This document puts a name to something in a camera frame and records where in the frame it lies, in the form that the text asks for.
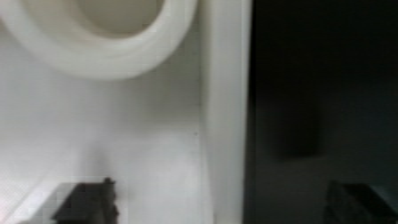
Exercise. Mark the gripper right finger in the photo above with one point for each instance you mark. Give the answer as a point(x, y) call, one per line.
point(357, 205)

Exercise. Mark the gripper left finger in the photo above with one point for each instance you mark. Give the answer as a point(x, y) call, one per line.
point(90, 205)

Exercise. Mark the white square table top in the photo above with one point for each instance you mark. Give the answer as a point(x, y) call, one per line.
point(124, 107)

